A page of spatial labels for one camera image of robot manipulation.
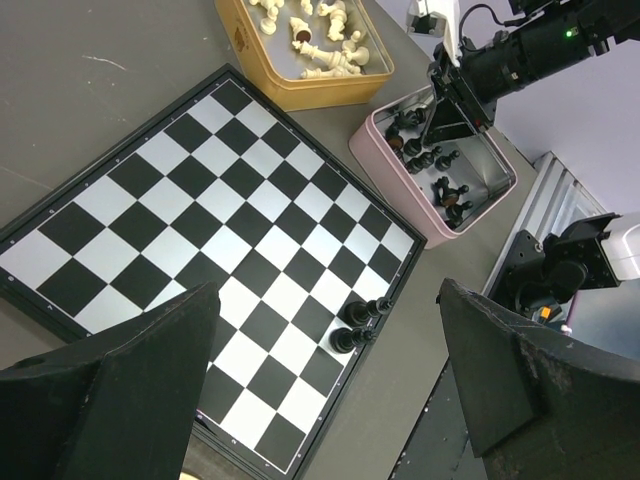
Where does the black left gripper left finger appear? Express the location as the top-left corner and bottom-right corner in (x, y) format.
(1, 282), (220, 479)

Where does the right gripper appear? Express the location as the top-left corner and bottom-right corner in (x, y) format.
(420, 42), (497, 147)

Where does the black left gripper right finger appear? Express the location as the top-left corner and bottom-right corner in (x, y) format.
(438, 278), (639, 479)

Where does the black chess piece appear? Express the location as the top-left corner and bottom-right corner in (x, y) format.
(329, 327), (376, 354)
(344, 297), (394, 328)

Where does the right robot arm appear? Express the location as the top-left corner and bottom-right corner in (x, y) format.
(422, 1), (639, 479)

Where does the black chess pieces heap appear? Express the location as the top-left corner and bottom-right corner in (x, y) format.
(384, 107), (474, 230)

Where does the white chess pieces heap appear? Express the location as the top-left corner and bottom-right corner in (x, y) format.
(244, 1), (375, 80)

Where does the pink tin box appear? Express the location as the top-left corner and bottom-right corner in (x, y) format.
(349, 86), (517, 249)

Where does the yellow tin box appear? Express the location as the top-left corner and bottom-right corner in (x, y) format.
(215, 1), (394, 111)

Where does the black white chessboard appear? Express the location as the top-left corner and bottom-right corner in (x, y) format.
(1, 65), (425, 479)

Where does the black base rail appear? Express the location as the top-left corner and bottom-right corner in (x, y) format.
(389, 209), (640, 480)

